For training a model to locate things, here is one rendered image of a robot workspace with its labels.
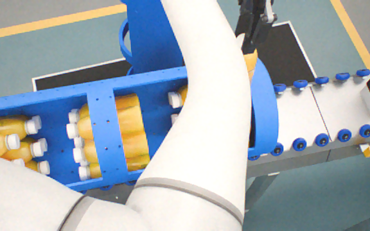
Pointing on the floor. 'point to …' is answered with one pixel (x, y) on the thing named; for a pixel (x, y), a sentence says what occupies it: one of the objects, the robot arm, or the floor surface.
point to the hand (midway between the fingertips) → (246, 34)
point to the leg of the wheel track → (257, 187)
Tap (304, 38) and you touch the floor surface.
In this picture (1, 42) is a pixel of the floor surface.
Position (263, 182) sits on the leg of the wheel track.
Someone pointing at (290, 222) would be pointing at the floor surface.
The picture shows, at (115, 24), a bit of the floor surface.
